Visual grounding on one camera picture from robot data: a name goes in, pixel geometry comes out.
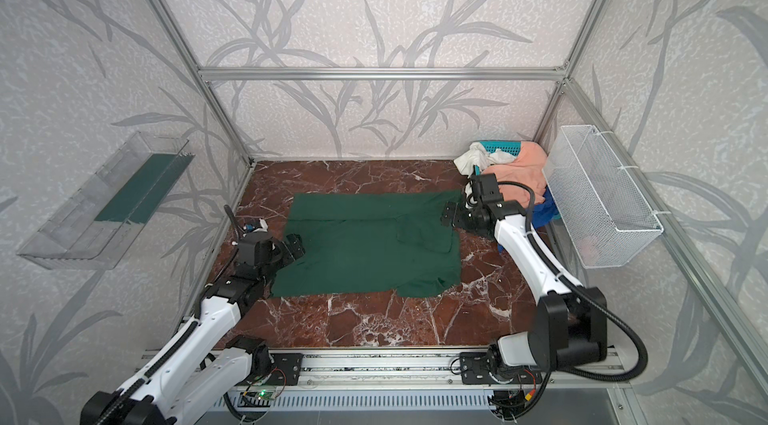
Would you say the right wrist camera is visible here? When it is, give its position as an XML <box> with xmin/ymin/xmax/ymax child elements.
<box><xmin>467</xmin><ymin>174</ymin><xmax>503</xmax><ymax>208</ymax></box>

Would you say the blue t-shirt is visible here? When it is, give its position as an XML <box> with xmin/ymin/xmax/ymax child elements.
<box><xmin>532</xmin><ymin>188</ymin><xmax>560</xmax><ymax>229</ymax></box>

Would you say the green t-shirt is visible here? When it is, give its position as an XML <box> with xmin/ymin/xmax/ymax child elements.
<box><xmin>271</xmin><ymin>190</ymin><xmax>461</xmax><ymax>298</ymax></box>

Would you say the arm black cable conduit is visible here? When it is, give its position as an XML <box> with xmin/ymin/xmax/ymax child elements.
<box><xmin>107</xmin><ymin>204</ymin><xmax>271</xmax><ymax>425</ymax></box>
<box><xmin>491</xmin><ymin>180</ymin><xmax>650</xmax><ymax>420</ymax></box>

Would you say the green circuit board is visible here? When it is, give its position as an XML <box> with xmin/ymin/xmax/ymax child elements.
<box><xmin>239</xmin><ymin>389</ymin><xmax>284</xmax><ymax>408</ymax></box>

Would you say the aluminium frame post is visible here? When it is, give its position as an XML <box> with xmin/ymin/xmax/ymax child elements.
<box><xmin>147</xmin><ymin>0</ymin><xmax>254</xmax><ymax>165</ymax></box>

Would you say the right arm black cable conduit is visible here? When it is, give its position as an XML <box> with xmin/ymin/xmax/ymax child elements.
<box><xmin>491</xmin><ymin>180</ymin><xmax>650</xmax><ymax>420</ymax></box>

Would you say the peach pink t-shirt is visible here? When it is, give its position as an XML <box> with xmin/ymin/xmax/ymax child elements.
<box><xmin>483</xmin><ymin>142</ymin><xmax>547</xmax><ymax>206</ymax></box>

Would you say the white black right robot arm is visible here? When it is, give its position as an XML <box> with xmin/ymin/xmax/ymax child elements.
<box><xmin>441</xmin><ymin>201</ymin><xmax>607</xmax><ymax>371</ymax></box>

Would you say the aluminium frame crossbar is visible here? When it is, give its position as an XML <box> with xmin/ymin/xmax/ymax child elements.
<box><xmin>198</xmin><ymin>67</ymin><xmax>565</xmax><ymax>81</ymax></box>

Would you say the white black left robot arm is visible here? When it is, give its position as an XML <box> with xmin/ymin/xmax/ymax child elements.
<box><xmin>80</xmin><ymin>230</ymin><xmax>305</xmax><ymax>424</ymax></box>

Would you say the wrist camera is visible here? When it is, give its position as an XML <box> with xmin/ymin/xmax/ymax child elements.
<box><xmin>234</xmin><ymin>218</ymin><xmax>275</xmax><ymax>279</ymax></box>
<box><xmin>467</xmin><ymin>174</ymin><xmax>503</xmax><ymax>208</ymax></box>

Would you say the white wire mesh basket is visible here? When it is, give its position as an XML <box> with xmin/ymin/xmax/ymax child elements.
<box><xmin>543</xmin><ymin>125</ymin><xmax>664</xmax><ymax>269</ymax></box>

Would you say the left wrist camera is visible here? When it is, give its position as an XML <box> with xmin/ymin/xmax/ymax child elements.
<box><xmin>234</xmin><ymin>218</ymin><xmax>275</xmax><ymax>279</ymax></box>

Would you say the clear acrylic wall shelf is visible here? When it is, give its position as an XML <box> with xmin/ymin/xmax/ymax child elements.
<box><xmin>17</xmin><ymin>131</ymin><xmax>194</xmax><ymax>270</ymax></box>

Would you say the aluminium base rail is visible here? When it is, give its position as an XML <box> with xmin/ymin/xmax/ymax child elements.
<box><xmin>122</xmin><ymin>346</ymin><xmax>631</xmax><ymax>393</ymax></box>

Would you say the right base wiring bundle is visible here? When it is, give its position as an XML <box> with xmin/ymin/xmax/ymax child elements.
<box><xmin>487</xmin><ymin>385</ymin><xmax>541</xmax><ymax>420</ymax></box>

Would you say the white t-shirt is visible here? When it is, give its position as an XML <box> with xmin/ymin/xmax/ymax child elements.
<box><xmin>453</xmin><ymin>140</ymin><xmax>521</xmax><ymax>176</ymax></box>

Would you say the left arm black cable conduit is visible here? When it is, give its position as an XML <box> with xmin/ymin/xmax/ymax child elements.
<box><xmin>107</xmin><ymin>204</ymin><xmax>271</xmax><ymax>425</ymax></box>

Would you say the teal plastic laundry basket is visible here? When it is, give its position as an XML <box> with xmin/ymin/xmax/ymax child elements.
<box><xmin>481</xmin><ymin>141</ymin><xmax>560</xmax><ymax>228</ymax></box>

